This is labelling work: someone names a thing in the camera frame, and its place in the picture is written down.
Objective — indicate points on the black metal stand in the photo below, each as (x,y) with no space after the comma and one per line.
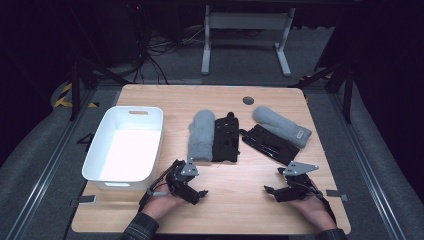
(75,93)
(348,93)

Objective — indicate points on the grey tape strip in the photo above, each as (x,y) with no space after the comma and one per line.
(335,193)

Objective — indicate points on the white plastic bin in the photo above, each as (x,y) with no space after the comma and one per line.
(126,156)

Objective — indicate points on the aluminium floor rail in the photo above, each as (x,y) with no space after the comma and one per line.
(366,166)
(50,173)

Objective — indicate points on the yellow black hazard tape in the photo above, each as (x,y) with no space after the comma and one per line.
(63,96)

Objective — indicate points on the round grey table grommet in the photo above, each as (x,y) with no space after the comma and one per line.
(248,100)

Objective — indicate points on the person's left hand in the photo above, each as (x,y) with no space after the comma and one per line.
(163,205)

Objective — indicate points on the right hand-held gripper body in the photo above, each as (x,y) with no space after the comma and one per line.
(298,186)

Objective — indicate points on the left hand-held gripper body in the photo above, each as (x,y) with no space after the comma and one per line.
(185,186)

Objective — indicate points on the white metal desk frame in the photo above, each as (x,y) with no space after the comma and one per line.
(246,20)

